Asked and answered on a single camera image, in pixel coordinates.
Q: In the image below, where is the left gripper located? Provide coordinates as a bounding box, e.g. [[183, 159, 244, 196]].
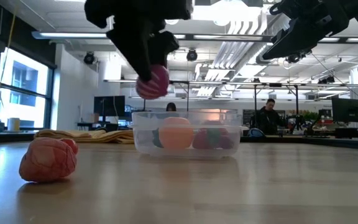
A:
[[84, 0, 194, 83]]

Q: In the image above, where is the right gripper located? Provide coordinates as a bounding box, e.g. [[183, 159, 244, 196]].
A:
[[262, 0, 358, 60]]

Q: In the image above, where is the purple striped toy onion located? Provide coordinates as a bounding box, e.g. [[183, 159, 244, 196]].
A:
[[135, 64, 170, 100]]

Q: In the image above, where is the orange toy fruit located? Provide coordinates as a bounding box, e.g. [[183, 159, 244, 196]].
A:
[[158, 116, 195, 150]]

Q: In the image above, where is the pink wrinkled toy vegetable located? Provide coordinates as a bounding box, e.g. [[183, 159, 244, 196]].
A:
[[19, 137, 78, 184]]

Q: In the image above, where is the clear plastic tupperware container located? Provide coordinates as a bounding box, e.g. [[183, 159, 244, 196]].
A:
[[128, 111, 250, 160]]

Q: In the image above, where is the black computer monitor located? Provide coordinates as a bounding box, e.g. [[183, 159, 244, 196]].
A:
[[331, 97, 358, 124], [93, 95, 126, 118]]

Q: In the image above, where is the long LED light bar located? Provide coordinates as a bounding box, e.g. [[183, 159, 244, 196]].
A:
[[31, 30, 358, 44]]

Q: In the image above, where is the yellow folded cloth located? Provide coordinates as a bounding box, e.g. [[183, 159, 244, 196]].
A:
[[33, 129, 135, 145]]

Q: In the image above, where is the black metal rig frame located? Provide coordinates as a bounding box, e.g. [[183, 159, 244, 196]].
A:
[[142, 80, 191, 112], [253, 82, 300, 131]]

